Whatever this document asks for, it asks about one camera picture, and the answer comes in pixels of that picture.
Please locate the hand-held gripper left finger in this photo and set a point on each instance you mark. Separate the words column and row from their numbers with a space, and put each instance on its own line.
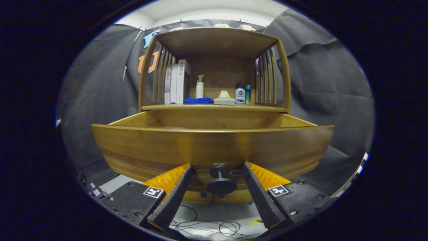
column 175, row 197

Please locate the teal bottle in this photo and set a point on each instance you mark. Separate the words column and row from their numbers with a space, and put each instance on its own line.
column 248, row 93

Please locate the wooden cabinet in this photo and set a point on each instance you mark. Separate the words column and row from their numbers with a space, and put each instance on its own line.
column 217, row 43

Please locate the pale purple book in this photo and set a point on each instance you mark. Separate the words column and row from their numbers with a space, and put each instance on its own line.
column 167, row 87

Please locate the grey book with dark cover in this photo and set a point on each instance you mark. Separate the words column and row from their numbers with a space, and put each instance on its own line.
column 182, row 83

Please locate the yellow floor tape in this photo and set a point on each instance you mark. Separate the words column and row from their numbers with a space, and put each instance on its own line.
column 254, row 222

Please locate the wooden drawer with black knob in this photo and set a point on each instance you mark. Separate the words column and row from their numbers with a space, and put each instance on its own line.
column 200, row 147

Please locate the black and white striped board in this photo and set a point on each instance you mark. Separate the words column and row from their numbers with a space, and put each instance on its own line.
column 359, row 167

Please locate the blue folded cloth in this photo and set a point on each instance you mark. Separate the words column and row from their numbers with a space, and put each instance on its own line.
column 199, row 100

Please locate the white lotion bottle blue cap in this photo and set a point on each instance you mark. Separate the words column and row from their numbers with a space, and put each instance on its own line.
column 240, row 95

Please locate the black backdrop cloth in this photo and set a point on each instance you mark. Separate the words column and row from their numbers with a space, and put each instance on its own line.
column 327, row 83

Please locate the wooden cabinet door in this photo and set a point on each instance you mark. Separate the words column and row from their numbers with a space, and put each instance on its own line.
column 194, row 197
column 242, row 198

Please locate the wooden countertop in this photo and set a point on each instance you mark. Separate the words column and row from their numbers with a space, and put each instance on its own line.
column 260, row 107

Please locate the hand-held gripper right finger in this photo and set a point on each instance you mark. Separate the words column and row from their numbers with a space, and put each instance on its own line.
column 259, row 195

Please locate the white book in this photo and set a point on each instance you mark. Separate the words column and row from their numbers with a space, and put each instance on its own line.
column 173, row 85

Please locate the white pump bottle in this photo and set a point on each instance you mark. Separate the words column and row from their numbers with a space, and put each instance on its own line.
column 200, row 88

